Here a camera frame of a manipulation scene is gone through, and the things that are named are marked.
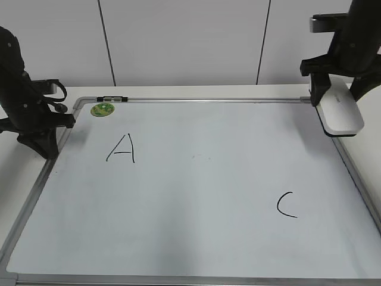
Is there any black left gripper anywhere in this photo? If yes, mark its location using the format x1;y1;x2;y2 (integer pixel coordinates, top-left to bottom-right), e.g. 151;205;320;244
1;27;75;160

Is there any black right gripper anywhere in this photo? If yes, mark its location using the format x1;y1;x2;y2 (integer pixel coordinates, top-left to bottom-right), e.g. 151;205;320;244
300;0;380;106

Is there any white whiteboard eraser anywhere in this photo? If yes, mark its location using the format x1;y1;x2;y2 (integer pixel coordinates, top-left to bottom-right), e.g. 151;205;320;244
316;77;364;137

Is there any green round magnet sticker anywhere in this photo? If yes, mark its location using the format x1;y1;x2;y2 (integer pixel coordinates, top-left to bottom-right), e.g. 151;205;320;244
90;103;115;117

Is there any black metal hanging clip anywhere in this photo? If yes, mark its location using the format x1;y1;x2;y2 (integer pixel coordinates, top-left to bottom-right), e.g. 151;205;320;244
96;96;128;102

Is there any white framed whiteboard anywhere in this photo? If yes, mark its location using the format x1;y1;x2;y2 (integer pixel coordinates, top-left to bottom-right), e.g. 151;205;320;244
1;97;380;285

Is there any black camera cable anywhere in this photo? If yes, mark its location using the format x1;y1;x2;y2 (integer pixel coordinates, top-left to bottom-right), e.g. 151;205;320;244
41;79;68;114

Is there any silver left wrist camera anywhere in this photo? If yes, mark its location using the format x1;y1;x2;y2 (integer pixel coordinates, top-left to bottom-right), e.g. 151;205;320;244
31;79;60;95

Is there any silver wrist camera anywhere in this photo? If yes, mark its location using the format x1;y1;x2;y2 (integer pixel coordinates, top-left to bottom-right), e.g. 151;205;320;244
31;79;60;95
310;13;348;33

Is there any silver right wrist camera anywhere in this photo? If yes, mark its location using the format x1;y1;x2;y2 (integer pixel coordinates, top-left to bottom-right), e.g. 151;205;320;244
310;13;348;33

